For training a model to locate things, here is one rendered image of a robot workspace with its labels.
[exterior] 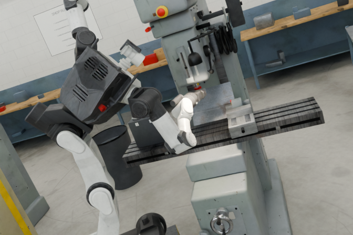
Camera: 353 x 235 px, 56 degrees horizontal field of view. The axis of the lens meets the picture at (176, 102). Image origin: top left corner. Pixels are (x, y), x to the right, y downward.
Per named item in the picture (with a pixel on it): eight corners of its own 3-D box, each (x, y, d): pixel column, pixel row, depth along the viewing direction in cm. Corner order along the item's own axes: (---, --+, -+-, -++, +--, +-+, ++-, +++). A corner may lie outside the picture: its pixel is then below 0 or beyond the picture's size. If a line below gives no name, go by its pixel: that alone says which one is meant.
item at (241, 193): (274, 277, 190) (246, 190, 173) (220, 283, 199) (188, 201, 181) (263, 192, 264) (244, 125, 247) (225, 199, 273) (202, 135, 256)
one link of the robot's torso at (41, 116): (20, 124, 155) (43, 94, 154) (27, 116, 168) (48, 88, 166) (71, 156, 163) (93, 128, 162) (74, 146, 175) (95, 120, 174)
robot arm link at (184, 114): (192, 99, 185) (194, 118, 176) (183, 108, 191) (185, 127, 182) (182, 95, 182) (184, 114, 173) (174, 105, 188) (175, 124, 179)
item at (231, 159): (248, 171, 189) (242, 153, 185) (190, 182, 198) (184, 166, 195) (246, 132, 235) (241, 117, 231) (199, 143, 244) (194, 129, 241)
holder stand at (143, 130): (168, 141, 215) (157, 114, 209) (137, 148, 222) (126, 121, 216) (172, 133, 226) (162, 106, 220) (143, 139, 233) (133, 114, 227)
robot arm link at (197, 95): (204, 85, 196) (195, 93, 187) (208, 100, 199) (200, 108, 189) (185, 88, 203) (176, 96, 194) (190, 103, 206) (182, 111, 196)
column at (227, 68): (279, 210, 266) (224, 20, 221) (222, 219, 279) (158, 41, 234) (273, 174, 313) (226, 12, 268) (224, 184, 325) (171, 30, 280)
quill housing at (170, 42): (210, 80, 190) (193, 26, 181) (176, 89, 196) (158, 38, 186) (213, 71, 208) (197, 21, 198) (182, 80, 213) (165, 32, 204)
